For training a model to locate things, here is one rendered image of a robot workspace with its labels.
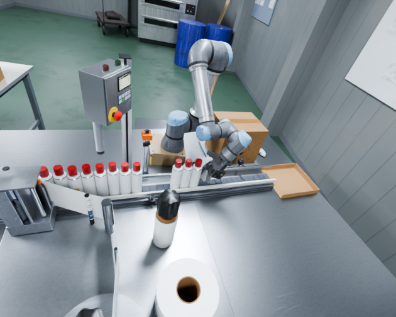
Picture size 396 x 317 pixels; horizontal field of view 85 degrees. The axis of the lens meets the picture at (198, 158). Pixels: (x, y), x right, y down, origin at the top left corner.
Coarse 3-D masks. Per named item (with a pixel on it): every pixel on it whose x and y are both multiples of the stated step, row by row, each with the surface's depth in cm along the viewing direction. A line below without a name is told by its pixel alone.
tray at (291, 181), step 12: (264, 168) 153; (276, 168) 157; (288, 168) 161; (300, 168) 157; (276, 180) 148; (288, 180) 150; (300, 180) 153; (288, 192) 140; (300, 192) 138; (312, 192) 143
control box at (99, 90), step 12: (108, 60) 82; (84, 72) 71; (96, 72) 72; (120, 72) 77; (84, 84) 74; (96, 84) 72; (108, 84) 73; (84, 96) 77; (96, 96) 75; (108, 96) 75; (84, 108) 80; (96, 108) 78; (108, 108) 78; (120, 108) 85; (96, 120) 82; (108, 120) 81
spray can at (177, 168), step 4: (176, 160) 105; (180, 160) 106; (176, 164) 106; (180, 164) 106; (172, 168) 109; (176, 168) 107; (180, 168) 107; (172, 172) 109; (176, 172) 108; (180, 172) 108; (172, 176) 110; (176, 176) 109; (180, 176) 111; (172, 180) 112; (176, 180) 111; (172, 184) 113; (176, 184) 113; (172, 188) 115; (176, 188) 115
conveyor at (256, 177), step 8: (248, 176) 138; (256, 176) 140; (264, 176) 141; (160, 184) 119; (168, 184) 120; (200, 184) 125; (208, 184) 126; (216, 184) 128; (256, 184) 134; (264, 184) 136; (184, 192) 118; (192, 192) 119; (112, 200) 106; (120, 200) 107
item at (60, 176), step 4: (56, 168) 88; (60, 168) 88; (56, 172) 88; (60, 172) 89; (64, 172) 92; (56, 176) 90; (60, 176) 90; (64, 176) 91; (56, 180) 90; (60, 180) 90; (64, 180) 92; (56, 184) 92; (60, 184) 92; (64, 184) 93; (68, 184) 95
